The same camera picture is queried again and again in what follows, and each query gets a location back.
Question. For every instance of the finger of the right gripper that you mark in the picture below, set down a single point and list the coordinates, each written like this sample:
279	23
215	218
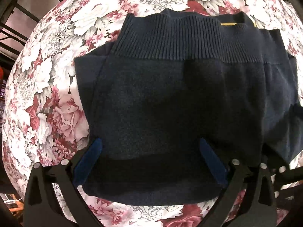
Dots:
288	188

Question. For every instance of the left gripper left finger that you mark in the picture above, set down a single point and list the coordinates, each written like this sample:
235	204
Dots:
52	197

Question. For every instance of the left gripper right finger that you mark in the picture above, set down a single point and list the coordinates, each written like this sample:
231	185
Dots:
258	207

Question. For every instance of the navy blue school cardigan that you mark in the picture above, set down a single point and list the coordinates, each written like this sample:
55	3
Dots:
175	98

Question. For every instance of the floral rose bedspread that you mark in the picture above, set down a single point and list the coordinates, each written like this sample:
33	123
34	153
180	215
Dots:
46	119

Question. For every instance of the black metal rack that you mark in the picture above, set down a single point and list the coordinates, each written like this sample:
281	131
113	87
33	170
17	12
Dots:
18	20

